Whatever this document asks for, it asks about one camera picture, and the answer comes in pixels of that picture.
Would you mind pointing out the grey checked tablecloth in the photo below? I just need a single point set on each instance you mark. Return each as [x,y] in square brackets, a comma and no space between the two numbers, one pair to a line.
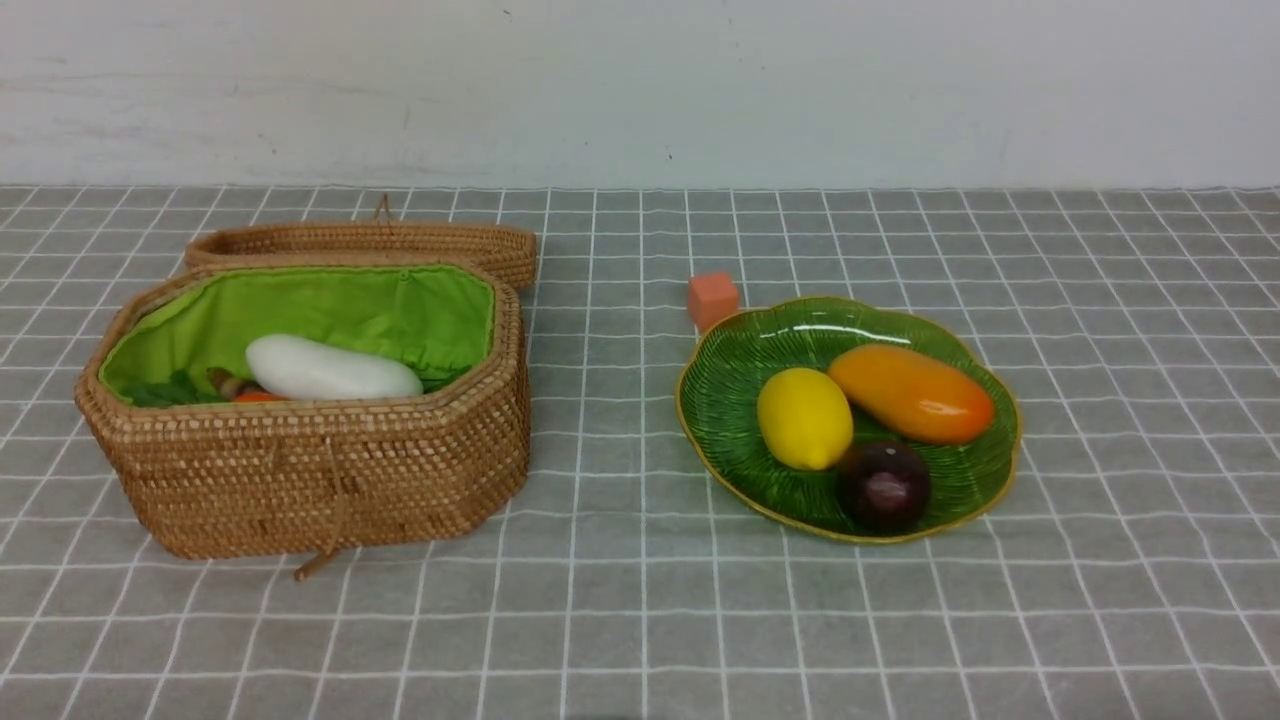
[1131,572]

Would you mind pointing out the orange carrot with green leaves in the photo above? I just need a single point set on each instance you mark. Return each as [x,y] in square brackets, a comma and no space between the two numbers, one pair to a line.
[182,389]

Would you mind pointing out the yellow lemon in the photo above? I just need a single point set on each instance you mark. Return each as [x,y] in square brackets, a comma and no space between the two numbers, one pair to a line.
[805,419]

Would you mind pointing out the woven wicker basket green lining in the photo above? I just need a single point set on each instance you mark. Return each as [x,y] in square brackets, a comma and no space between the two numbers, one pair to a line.
[222,481]

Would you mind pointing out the small orange cube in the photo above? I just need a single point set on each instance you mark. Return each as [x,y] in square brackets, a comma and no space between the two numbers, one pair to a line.
[711,298]

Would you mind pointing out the dark purple plum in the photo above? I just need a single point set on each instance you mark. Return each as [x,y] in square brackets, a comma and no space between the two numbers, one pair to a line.
[884,486]

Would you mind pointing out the white radish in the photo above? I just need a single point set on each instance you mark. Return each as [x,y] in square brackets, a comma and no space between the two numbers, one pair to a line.
[293,367]

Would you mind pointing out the orange mango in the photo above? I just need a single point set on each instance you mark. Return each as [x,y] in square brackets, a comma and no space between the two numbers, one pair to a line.
[916,396]

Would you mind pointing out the woven wicker basket lid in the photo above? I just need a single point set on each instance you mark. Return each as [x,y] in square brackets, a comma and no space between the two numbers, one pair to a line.
[508,253]

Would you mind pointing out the purple eggplant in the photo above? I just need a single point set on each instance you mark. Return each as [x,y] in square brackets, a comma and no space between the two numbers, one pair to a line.
[230,386]

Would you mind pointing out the green glass leaf plate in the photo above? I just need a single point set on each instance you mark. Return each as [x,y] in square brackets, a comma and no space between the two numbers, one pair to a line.
[716,405]

